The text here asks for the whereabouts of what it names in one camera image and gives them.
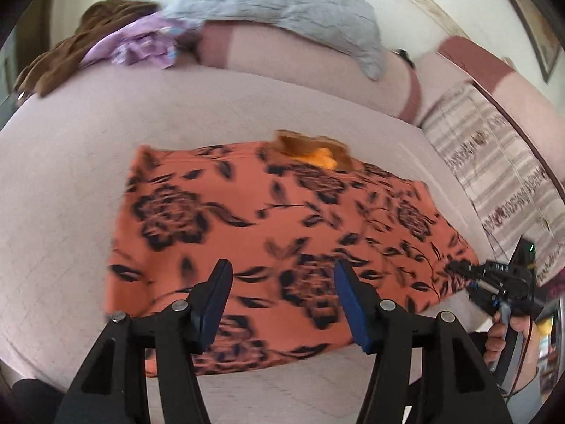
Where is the grey quilted pillow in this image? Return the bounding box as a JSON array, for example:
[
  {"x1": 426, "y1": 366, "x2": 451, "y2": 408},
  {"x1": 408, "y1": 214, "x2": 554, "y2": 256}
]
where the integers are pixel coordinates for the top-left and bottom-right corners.
[{"x1": 163, "y1": 0, "x2": 387, "y2": 82}]

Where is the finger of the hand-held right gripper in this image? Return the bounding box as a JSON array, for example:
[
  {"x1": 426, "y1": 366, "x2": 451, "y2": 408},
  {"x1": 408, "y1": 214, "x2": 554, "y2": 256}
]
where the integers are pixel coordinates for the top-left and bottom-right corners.
[{"x1": 448, "y1": 260, "x2": 483, "y2": 281}]

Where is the orange floral garment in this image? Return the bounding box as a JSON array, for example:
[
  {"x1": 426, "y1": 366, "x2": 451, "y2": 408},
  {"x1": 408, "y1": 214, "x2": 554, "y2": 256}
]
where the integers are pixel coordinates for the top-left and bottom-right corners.
[{"x1": 103, "y1": 130, "x2": 482, "y2": 378}]

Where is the brown cloth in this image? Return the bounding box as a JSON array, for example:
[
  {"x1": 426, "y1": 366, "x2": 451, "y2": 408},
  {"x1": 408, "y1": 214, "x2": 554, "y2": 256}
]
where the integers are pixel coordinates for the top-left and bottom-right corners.
[{"x1": 13, "y1": 0, "x2": 162, "y2": 98}]

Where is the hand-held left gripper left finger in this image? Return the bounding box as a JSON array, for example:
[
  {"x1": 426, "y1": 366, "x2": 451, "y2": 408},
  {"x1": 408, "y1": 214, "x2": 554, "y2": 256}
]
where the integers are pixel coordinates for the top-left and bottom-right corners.
[{"x1": 53, "y1": 260, "x2": 233, "y2": 424}]

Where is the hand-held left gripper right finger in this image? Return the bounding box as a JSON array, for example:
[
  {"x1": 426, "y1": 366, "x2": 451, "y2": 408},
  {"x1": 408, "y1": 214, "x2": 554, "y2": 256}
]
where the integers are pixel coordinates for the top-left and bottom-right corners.
[{"x1": 334, "y1": 260, "x2": 513, "y2": 424}]

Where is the framed wall picture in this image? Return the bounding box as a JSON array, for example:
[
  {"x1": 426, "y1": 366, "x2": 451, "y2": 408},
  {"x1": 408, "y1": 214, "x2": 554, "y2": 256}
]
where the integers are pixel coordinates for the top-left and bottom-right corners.
[{"x1": 488, "y1": 0, "x2": 563, "y2": 84}]

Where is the person's right forearm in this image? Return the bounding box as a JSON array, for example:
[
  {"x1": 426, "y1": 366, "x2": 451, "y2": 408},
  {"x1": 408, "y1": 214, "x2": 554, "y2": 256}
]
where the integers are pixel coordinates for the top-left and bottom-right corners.
[{"x1": 503, "y1": 366, "x2": 546, "y2": 411}]

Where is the pink pillow with maroon band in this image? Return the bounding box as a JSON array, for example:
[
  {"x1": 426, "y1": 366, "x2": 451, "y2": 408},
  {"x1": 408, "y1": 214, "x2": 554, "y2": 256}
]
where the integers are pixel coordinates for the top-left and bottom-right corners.
[
  {"x1": 419, "y1": 37, "x2": 565, "y2": 151},
  {"x1": 196, "y1": 22, "x2": 422, "y2": 124}
]

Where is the bed with pale sheet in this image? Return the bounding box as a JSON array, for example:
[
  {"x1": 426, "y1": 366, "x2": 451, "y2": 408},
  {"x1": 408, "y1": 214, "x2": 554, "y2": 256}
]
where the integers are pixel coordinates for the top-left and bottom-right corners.
[{"x1": 0, "y1": 59, "x2": 504, "y2": 424}]

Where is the person's right hand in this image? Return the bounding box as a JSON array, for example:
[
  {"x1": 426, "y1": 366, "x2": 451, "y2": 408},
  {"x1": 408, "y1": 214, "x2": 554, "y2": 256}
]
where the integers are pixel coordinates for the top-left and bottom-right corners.
[{"x1": 483, "y1": 309, "x2": 546, "y2": 389}]

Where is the small black object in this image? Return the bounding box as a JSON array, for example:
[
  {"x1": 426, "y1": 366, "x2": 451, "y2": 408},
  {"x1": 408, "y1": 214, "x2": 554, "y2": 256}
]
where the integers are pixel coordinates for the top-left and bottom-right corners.
[{"x1": 393, "y1": 48, "x2": 416, "y2": 69}]

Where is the striped patterned cloth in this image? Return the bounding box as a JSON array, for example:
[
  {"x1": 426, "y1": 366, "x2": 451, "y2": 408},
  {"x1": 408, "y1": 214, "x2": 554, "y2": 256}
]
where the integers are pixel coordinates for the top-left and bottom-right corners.
[{"x1": 419, "y1": 82, "x2": 565, "y2": 292}]

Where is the purple cloth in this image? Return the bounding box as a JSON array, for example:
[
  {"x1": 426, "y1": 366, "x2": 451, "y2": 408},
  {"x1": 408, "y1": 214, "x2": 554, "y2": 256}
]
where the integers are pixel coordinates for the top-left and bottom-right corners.
[{"x1": 82, "y1": 13, "x2": 204, "y2": 69}]

